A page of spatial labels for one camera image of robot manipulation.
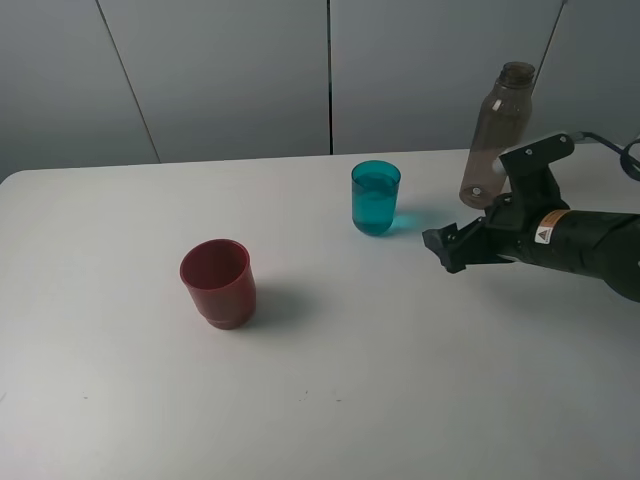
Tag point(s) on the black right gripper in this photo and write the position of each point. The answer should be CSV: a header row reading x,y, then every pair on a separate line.
x,y
601,245

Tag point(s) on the teal translucent plastic cup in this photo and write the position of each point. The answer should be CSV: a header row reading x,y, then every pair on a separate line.
x,y
374,187

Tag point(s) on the smoky translucent water bottle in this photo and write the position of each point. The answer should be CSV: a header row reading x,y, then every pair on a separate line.
x,y
502,120

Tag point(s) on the red plastic cup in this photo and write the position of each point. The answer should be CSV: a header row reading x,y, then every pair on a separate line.
x,y
219,279

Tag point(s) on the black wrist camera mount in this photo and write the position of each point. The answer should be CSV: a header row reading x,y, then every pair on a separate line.
x,y
533,187

